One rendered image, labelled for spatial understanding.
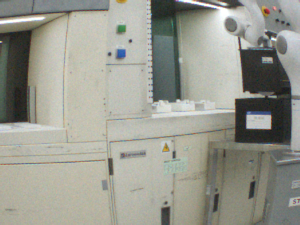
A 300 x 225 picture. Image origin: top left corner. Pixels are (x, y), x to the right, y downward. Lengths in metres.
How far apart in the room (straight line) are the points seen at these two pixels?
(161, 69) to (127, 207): 1.24
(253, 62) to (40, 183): 0.98
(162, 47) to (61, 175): 1.42
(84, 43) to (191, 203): 0.82
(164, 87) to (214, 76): 0.53
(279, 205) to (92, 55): 0.89
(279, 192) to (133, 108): 0.76
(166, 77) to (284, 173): 1.64
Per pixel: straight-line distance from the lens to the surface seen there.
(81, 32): 1.73
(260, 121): 1.89
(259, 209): 2.52
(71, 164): 1.71
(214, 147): 2.04
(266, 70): 1.91
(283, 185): 1.41
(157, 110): 2.16
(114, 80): 1.81
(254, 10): 1.73
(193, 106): 2.29
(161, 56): 2.93
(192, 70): 2.57
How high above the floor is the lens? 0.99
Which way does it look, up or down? 3 degrees down
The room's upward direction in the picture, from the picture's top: 1 degrees counter-clockwise
